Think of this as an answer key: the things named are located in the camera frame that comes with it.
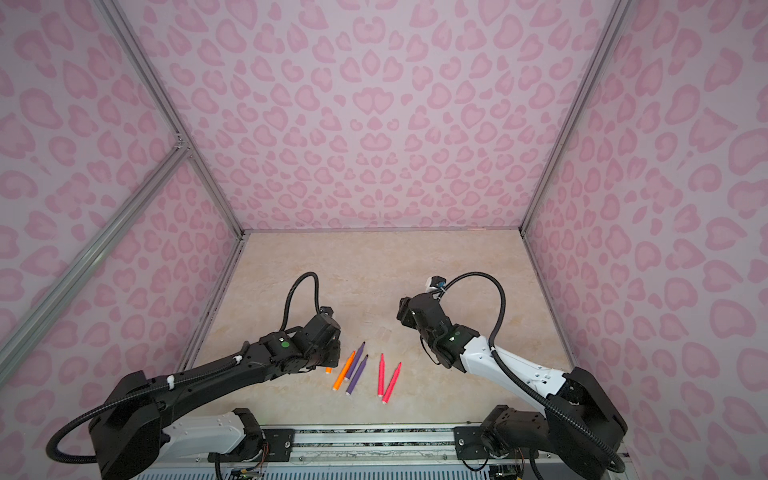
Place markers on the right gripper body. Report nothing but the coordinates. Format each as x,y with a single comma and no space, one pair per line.
411,311

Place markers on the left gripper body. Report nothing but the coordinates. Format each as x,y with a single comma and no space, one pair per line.
327,339

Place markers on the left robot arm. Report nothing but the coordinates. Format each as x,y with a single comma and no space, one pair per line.
128,438

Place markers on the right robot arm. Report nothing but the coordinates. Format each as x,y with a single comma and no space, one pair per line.
571,415

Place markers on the purple pen upper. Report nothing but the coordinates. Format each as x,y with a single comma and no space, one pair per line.
356,359

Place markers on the purple pen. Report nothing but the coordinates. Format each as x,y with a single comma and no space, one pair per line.
357,375
356,359

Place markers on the purple pen lower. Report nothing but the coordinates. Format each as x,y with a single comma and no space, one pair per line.
357,375

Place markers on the pink pen left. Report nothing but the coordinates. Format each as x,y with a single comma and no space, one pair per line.
381,376

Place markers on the pink pen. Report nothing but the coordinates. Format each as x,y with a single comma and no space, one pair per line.
381,376
391,385

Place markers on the pink pen right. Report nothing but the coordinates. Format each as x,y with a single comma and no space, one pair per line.
391,385

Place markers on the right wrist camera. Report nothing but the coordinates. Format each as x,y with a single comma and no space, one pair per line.
436,285

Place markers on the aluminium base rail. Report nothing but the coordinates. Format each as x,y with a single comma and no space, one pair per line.
370,451

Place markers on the diagonal aluminium frame bar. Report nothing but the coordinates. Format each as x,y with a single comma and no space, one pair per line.
39,319

